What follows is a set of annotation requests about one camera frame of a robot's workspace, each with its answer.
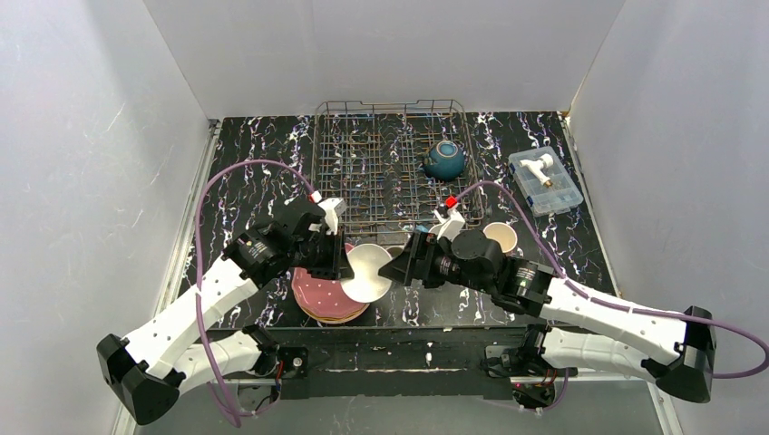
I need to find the white bowl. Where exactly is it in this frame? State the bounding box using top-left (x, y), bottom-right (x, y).
top-left (341, 244), bottom-right (393, 304)

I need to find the pink handled mug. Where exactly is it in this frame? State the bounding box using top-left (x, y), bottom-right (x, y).
top-left (482, 222), bottom-right (518, 255)

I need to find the teal bowl beige inside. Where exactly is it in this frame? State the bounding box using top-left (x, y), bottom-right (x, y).
top-left (422, 140), bottom-right (466, 182)

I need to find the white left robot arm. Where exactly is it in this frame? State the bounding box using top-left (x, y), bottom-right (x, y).
top-left (96, 192), bottom-right (355, 425)

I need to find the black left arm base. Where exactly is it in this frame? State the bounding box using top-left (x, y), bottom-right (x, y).
top-left (241, 325), bottom-right (309, 415)

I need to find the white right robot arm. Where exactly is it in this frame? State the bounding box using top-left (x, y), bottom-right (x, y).
top-left (378, 230), bottom-right (715, 403)

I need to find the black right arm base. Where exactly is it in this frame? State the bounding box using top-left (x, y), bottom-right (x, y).
top-left (480, 324), bottom-right (579, 411)

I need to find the small grey cup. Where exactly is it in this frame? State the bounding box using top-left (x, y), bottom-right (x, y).
top-left (385, 246), bottom-right (403, 258)

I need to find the pink polka dot plate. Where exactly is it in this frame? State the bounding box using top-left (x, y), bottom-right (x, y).
top-left (291, 267), bottom-right (370, 317)

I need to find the pink bottom plate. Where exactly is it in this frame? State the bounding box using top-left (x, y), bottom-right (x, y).
top-left (302, 304), bottom-right (369, 324)

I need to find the clear plastic parts box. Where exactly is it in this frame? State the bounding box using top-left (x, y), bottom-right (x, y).
top-left (508, 146), bottom-right (584, 217)

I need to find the white pipe fitting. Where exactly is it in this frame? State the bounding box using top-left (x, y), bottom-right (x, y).
top-left (520, 154), bottom-right (554, 188)

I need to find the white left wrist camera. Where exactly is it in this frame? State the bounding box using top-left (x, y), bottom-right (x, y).
top-left (309, 190), bottom-right (346, 235)

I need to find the grey wire dish rack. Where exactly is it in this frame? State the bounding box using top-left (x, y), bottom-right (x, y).
top-left (311, 99), bottom-right (482, 247)

